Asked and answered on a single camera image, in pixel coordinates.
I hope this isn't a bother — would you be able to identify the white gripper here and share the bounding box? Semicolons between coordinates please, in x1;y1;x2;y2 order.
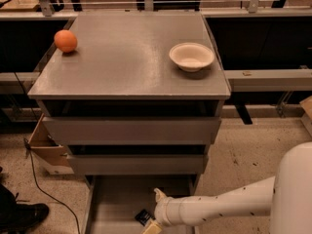
141;188;173;234

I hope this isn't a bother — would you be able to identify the dark blue rxbar wrapper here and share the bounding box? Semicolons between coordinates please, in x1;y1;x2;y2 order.
135;210;152;226

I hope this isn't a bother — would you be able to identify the grey open bottom drawer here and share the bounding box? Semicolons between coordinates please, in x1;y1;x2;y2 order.
81;175;193;234

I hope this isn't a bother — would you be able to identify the grey middle drawer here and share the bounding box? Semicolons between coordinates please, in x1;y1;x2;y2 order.
67;155;208;176

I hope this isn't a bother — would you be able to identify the grey top drawer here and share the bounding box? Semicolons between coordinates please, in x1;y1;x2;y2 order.
43;117;221;145

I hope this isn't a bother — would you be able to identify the grey drawer cabinet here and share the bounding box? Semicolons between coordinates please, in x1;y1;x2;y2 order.
27;11;232;234

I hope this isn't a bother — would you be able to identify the brown cardboard box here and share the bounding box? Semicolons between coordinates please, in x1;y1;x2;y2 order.
28;115;73;175

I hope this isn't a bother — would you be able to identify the black shoe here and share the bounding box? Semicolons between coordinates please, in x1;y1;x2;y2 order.
0;184;50;234

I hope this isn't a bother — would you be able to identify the white paper bowl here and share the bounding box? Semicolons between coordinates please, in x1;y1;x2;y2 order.
169;42;215;72

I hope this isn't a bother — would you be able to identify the orange fruit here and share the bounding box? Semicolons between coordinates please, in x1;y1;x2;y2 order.
54;30;78;53

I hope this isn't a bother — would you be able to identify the black floor cable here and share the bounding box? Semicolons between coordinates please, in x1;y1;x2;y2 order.
22;137;81;234

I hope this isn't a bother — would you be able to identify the grey metal rail frame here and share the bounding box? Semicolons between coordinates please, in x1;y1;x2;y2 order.
0;0;312;125

